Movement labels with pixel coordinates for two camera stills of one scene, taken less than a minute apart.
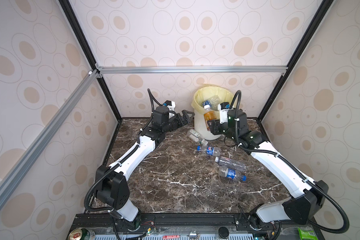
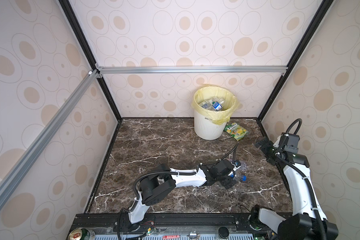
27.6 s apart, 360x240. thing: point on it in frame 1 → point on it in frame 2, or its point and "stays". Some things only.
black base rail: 195,221 stays
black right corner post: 318,18 stays
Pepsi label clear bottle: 214,151 → 216,106
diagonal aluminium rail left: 0,191 stays
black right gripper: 214,127 → 266,148
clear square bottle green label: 195,136 → 206,104
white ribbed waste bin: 200,129 stays
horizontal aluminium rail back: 192,70 stays
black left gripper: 185,121 → 227,181
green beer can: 79,234 stays
